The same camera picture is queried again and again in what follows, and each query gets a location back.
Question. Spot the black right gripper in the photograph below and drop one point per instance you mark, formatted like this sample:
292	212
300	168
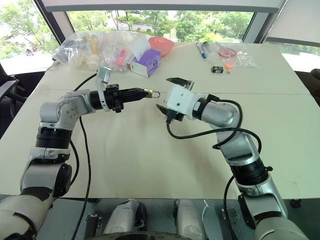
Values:
176	116

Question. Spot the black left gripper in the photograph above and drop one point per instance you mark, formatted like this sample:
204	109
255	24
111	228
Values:
113	97

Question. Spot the brass padlock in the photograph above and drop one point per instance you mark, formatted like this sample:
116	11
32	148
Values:
149	93

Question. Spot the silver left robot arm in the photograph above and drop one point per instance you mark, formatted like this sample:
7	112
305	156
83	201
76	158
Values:
65	107

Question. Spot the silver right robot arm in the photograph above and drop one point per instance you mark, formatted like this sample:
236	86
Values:
222	115

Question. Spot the purple tissue box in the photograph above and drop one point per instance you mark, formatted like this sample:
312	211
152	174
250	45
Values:
147	63

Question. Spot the white tissue sheet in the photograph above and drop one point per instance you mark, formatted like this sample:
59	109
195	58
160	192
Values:
140	46

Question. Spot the small black box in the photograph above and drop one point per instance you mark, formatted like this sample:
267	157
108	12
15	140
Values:
217	69

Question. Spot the pink plastic bowl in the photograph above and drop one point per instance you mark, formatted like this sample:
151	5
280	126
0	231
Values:
162	45

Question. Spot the blue capped marker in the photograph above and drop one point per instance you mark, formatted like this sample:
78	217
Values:
200	51

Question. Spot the grey clear marker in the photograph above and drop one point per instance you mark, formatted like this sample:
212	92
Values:
208	51

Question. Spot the small orange object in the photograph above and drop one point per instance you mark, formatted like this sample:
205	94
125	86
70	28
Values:
230	66

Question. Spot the clear plastic bag of items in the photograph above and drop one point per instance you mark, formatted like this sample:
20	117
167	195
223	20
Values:
80	50

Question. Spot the clear bag with pink lid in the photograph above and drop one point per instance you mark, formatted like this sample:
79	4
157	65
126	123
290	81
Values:
235	53

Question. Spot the silver rounded robot leg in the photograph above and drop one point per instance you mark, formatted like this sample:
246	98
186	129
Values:
122	215
190	217

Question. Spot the black office chair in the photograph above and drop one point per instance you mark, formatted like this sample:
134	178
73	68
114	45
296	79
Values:
10	95

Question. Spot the dark brown chair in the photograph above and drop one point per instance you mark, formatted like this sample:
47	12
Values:
310	82

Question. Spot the black caster wheel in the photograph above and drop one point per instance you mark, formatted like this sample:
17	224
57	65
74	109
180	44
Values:
295	203

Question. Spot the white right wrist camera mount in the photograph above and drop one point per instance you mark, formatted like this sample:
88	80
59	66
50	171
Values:
178	98

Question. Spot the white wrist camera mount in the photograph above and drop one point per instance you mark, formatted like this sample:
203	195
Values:
103	75
178	98

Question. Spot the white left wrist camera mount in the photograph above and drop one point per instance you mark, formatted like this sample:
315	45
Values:
103	75

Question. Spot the dark window frame post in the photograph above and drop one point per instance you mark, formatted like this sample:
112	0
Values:
53	22

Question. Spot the grey window frame post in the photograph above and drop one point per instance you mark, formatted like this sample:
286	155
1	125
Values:
258	26

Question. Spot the metal table bracket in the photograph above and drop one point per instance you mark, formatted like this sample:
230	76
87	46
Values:
231	222
93	223

